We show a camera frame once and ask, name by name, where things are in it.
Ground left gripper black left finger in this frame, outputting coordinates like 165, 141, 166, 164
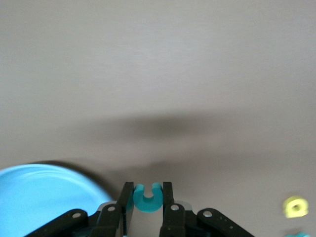
24, 182, 135, 237

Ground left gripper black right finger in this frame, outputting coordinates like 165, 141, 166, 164
159, 182, 255, 237

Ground teal foam letter c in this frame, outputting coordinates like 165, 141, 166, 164
133, 183, 163, 213

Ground yellow foam letter d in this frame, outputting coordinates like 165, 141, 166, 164
283, 196, 309, 218

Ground teal foam letter l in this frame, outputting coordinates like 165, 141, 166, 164
285, 231, 316, 237

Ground blue plate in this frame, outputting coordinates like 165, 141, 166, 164
0, 164, 117, 237

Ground brown table mat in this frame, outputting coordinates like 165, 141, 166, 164
0, 0, 316, 237

